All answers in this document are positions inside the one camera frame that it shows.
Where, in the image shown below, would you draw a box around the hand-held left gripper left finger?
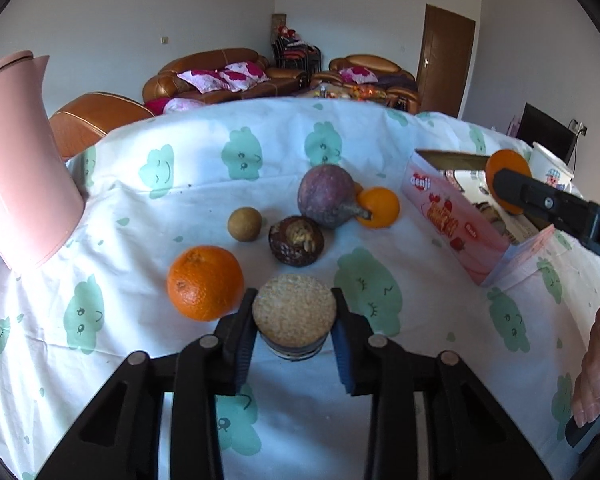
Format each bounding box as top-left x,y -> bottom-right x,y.
36,287 -> 259,480

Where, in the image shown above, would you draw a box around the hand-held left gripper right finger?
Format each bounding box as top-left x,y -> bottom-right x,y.
331,287 -> 553,480

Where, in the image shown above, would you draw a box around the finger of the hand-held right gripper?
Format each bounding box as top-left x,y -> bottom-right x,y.
495,169 -> 593,235

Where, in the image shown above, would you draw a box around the small orange tangerine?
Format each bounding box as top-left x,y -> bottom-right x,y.
485,149 -> 533,217
356,186 -> 401,230

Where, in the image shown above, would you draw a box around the crumb-topped round cake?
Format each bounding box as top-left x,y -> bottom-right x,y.
251,274 -> 338,362

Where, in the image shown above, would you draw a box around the large orange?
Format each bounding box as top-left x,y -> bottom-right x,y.
166,245 -> 245,322

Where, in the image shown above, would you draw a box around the pink cardboard box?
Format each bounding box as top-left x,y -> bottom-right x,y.
400,148 -> 556,288

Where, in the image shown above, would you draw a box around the small brown round fruit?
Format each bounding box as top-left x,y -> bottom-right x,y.
227,207 -> 262,242

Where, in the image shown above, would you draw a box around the purple passion fruit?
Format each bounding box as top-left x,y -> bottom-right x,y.
297,164 -> 376,231

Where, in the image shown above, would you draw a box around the person's right hand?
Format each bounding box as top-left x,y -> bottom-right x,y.
572,302 -> 600,428

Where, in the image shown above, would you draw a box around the white printed cup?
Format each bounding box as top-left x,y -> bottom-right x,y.
527,142 -> 576,195

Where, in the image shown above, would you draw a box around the black television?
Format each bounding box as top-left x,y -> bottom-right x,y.
517,102 -> 576,166

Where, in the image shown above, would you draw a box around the brown wooden door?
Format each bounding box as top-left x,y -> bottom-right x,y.
416,4 -> 477,121

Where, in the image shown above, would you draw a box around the short brown leather sofa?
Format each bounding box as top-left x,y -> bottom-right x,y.
310,54 -> 421,113

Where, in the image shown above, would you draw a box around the pink flowered pillow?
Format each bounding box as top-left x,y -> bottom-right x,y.
177,70 -> 231,94
340,66 -> 379,84
220,60 -> 271,92

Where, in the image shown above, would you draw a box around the wooden coffee table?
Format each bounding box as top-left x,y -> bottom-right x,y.
297,84 -> 383,104

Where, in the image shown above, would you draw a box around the pale pink pillow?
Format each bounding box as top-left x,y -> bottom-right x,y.
162,97 -> 206,115

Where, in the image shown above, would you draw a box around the stacked dark chairs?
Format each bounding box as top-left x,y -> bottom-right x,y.
271,34 -> 323,73

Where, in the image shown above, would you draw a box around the brown leather armchair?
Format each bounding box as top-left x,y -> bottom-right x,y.
47,91 -> 156,160

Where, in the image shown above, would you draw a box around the pink kettle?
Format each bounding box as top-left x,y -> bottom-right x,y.
0,50 -> 86,270

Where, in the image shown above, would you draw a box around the long brown leather sofa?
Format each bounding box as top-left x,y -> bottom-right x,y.
142,48 -> 311,106

